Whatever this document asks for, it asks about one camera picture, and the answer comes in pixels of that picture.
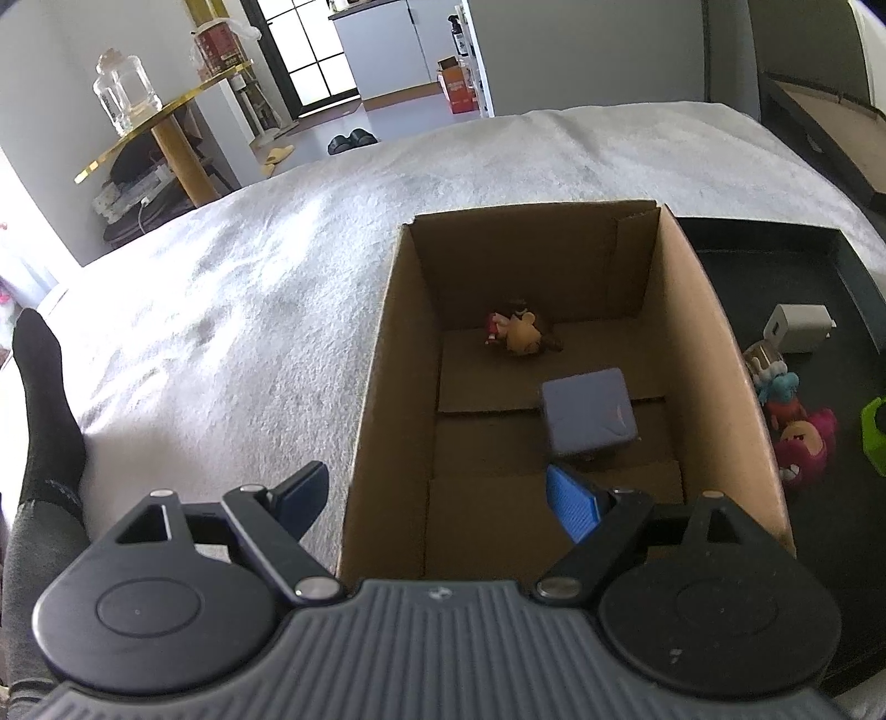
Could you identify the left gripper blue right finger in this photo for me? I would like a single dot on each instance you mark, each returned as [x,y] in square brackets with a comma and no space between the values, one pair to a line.
[577,504]

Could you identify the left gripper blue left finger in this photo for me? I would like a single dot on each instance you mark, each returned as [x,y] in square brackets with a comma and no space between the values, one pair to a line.
[298,501]

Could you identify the purple-grey cube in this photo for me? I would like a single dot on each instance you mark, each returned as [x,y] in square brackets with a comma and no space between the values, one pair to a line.
[588,413]

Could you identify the brown-haired girl figurine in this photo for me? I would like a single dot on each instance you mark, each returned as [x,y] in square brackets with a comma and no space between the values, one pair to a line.
[516,329]

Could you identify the green hexagonal container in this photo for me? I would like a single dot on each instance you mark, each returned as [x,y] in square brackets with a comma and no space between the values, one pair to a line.
[873,424]

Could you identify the brown cardboard box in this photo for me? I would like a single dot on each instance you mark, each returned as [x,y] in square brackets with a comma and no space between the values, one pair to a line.
[449,476]

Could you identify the white fluffy blanket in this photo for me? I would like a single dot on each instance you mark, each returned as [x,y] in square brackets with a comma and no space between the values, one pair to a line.
[234,343]

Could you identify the blue-haired small figurine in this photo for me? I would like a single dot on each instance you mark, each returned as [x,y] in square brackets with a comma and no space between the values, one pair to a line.
[777,388]

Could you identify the pink bear figurine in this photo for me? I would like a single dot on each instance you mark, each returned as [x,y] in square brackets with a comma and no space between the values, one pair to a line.
[805,447]

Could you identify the black sock leg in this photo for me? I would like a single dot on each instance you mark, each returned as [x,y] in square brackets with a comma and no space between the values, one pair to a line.
[48,532]

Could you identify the white power adapter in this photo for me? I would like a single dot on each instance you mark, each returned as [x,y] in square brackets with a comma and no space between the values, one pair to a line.
[796,329]

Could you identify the gold round side table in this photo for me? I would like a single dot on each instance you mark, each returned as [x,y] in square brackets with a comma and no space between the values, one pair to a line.
[175,147]

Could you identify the beige slippers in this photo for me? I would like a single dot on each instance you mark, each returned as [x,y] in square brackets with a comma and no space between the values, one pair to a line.
[275,156]

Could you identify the black slippers pair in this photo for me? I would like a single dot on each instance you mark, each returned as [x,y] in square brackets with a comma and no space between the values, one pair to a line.
[355,139]

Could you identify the orange cardboard box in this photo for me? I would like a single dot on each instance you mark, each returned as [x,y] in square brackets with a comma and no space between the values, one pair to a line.
[458,92]

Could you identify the clear glass jar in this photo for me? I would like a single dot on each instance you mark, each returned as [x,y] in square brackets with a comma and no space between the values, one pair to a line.
[124,91]

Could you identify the red tin can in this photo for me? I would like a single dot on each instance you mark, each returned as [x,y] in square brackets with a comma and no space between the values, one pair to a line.
[216,48]

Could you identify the white kitchen cabinet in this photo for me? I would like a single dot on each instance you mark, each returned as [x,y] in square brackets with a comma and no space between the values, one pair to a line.
[394,48]

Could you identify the black bed frame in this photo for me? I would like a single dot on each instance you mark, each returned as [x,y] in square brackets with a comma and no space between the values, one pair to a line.
[845,130]

